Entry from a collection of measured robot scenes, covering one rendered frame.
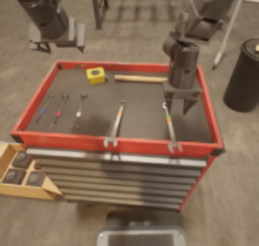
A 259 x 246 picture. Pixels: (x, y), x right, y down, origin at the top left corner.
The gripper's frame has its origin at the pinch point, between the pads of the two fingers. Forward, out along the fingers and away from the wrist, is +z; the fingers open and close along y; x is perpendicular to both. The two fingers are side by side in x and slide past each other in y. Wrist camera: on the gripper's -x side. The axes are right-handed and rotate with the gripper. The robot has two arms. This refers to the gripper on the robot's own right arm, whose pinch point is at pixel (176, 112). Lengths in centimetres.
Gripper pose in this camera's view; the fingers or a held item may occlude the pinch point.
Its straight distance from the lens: 58.9
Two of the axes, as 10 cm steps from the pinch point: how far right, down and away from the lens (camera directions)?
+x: -0.3, 6.0, -8.0
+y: -10.0, -0.1, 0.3
